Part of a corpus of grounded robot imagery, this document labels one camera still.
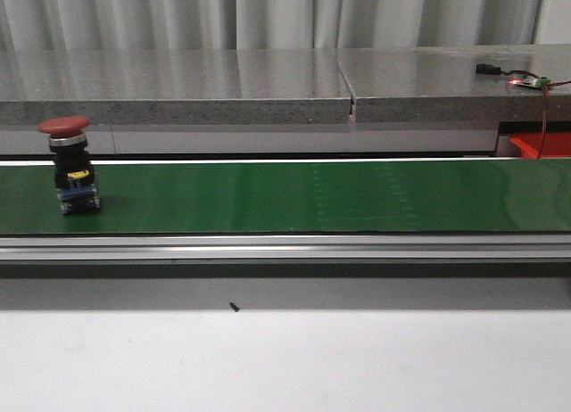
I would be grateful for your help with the green conveyor belt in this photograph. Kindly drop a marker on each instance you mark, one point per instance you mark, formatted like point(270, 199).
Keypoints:
point(299, 197)

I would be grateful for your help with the grey curtain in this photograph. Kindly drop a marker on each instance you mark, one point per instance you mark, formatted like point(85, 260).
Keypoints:
point(279, 24)

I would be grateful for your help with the red plastic tray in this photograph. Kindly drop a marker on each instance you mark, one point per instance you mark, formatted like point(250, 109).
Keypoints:
point(556, 145)

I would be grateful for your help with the grey granite counter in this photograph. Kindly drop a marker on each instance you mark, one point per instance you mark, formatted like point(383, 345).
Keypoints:
point(262, 86)

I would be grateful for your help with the aluminium conveyor frame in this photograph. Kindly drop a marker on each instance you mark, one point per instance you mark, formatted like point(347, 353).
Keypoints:
point(382, 246)

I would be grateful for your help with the black plug connector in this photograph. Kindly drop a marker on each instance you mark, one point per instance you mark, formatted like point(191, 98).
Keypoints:
point(488, 69)

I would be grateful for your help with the red push button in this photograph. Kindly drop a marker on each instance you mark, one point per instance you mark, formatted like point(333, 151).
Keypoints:
point(74, 175)

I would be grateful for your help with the small green circuit board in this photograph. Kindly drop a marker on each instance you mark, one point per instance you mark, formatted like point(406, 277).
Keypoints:
point(528, 81)

